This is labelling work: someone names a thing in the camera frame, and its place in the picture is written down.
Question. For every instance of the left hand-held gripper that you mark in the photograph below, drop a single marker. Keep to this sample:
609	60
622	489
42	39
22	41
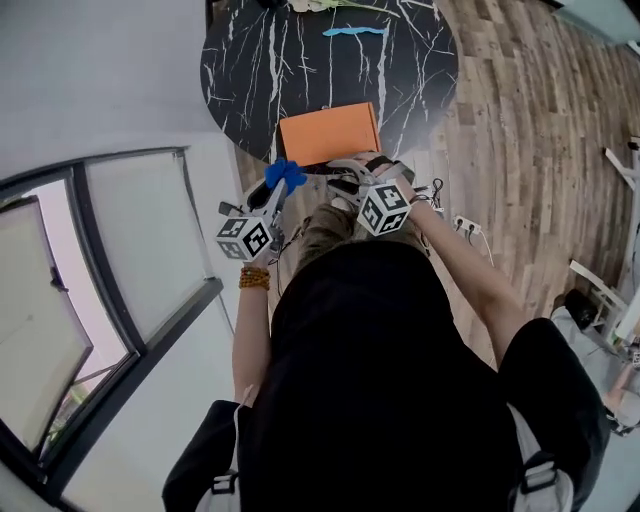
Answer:
245	237

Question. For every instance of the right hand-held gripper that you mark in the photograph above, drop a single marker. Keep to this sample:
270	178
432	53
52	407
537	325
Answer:
385	207

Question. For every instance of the blue cloth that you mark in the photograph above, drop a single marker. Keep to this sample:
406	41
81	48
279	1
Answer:
285	175

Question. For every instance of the orange box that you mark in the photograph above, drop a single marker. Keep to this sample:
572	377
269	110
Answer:
327	135

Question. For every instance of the person's left forearm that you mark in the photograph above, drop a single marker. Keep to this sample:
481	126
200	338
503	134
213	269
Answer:
250	340

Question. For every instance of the person's right forearm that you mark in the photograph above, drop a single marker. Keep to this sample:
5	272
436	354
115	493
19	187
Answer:
465	270

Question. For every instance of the person's camouflage trousers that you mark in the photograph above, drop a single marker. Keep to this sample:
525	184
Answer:
325	230

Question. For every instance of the white power strip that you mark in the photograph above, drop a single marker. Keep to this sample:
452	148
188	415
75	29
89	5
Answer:
466	225

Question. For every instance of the light blue strip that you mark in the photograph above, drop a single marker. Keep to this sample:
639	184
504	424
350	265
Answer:
355	31

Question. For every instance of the black framed window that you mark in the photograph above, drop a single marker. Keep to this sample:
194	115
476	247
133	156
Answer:
140	250

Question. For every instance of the white artificial flower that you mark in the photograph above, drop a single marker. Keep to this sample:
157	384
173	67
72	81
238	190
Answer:
340	5

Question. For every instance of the person's black shirt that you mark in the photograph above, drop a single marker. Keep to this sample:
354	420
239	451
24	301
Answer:
380	390

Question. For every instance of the black waste bin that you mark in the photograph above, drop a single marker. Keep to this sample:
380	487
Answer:
580	307

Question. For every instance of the white desk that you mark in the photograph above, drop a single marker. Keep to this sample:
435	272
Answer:
627	200

